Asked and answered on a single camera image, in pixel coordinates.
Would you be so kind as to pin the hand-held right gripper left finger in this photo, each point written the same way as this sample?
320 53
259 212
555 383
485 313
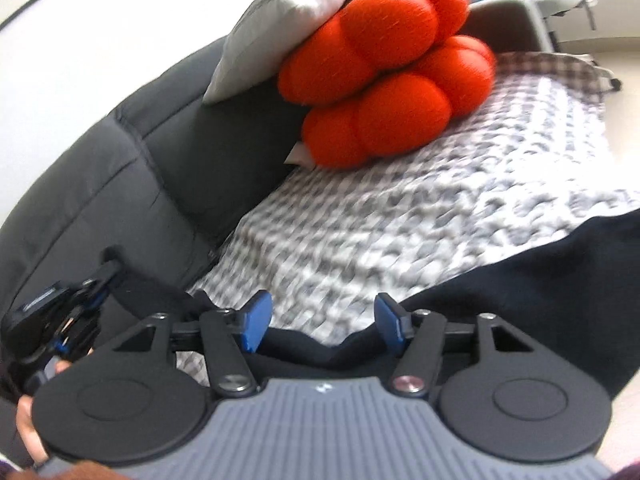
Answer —
257 321

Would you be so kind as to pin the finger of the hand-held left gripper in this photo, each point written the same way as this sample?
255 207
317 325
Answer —
107 272

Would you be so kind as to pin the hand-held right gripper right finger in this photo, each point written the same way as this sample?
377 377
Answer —
390 322

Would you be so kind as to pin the beige and black sweater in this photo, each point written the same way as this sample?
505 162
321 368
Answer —
525 300

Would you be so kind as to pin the person's left hand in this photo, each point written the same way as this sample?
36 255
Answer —
32 430

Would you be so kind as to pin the dark grey sofa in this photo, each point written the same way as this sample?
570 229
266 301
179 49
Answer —
100 170

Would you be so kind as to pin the grey white quilted blanket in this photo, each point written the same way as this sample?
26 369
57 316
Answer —
425 195

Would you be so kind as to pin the orange plush cushion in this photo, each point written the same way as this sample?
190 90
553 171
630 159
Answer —
385 70

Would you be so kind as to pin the white pillow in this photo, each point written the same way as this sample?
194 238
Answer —
285 25

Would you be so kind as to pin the brown checked cloth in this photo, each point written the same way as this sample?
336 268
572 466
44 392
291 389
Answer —
550 67

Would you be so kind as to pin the white office chair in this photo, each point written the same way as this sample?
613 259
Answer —
575 0

